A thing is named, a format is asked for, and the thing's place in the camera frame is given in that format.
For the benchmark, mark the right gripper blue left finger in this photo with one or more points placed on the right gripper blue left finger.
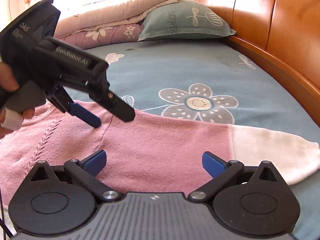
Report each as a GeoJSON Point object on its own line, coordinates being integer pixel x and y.
{"type": "Point", "coordinates": [83, 173]}

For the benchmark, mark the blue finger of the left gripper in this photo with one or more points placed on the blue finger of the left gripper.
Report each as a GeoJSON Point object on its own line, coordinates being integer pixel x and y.
{"type": "Point", "coordinates": [101, 94]}
{"type": "Point", "coordinates": [62, 101]}

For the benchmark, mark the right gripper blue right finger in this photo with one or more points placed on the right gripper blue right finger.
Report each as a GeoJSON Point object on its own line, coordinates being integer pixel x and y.
{"type": "Point", "coordinates": [224, 174]}

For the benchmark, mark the pink and white knit sweater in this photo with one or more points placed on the pink and white knit sweater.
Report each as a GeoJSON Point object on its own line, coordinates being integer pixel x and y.
{"type": "Point", "coordinates": [150, 154]}

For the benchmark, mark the folded floral quilt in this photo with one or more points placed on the folded floral quilt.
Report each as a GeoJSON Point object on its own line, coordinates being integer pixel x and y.
{"type": "Point", "coordinates": [118, 23]}

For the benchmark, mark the blue floral bed sheet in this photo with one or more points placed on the blue floral bed sheet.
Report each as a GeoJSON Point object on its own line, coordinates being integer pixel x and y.
{"type": "Point", "coordinates": [204, 81]}

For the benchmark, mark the green flower pillow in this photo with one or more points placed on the green flower pillow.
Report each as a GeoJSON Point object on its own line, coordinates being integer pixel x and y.
{"type": "Point", "coordinates": [186, 19]}

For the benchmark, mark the orange wooden headboard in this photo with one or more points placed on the orange wooden headboard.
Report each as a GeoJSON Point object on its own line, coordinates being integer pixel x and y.
{"type": "Point", "coordinates": [282, 36]}

